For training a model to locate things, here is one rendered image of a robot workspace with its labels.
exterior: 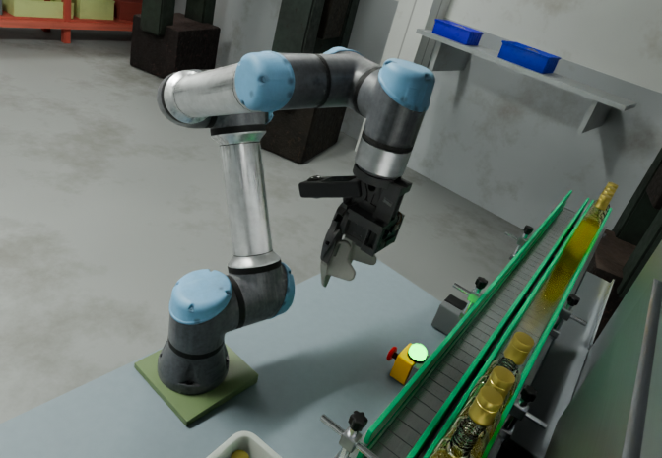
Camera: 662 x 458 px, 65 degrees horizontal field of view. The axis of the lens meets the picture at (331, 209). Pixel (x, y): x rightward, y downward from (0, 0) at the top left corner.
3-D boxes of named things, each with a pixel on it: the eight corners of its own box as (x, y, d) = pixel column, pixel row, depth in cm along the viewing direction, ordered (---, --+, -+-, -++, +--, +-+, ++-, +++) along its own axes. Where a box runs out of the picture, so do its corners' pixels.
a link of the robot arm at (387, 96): (408, 56, 74) (451, 77, 69) (385, 128, 79) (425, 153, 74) (367, 52, 69) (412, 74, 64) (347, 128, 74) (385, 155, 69)
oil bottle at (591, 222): (572, 274, 174) (614, 202, 161) (556, 265, 176) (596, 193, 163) (575, 268, 178) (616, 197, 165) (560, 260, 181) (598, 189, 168)
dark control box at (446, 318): (454, 341, 147) (465, 319, 143) (430, 326, 151) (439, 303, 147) (464, 328, 154) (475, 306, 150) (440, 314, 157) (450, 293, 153)
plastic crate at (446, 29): (479, 46, 376) (484, 32, 371) (466, 45, 360) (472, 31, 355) (443, 32, 390) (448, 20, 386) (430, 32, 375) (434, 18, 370)
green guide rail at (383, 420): (359, 463, 90) (372, 432, 86) (355, 459, 90) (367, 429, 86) (563, 206, 227) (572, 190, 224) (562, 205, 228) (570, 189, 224)
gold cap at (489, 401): (488, 431, 72) (499, 410, 70) (464, 416, 74) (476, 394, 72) (495, 416, 75) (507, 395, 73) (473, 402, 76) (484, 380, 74)
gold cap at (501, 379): (499, 408, 77) (512, 387, 75) (478, 394, 78) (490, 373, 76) (506, 395, 79) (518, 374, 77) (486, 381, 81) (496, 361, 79)
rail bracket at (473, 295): (465, 325, 134) (485, 285, 128) (439, 310, 137) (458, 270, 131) (470, 319, 137) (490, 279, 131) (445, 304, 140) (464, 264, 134)
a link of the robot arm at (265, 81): (131, 72, 101) (257, 30, 62) (184, 72, 107) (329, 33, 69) (138, 132, 103) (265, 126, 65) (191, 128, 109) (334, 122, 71)
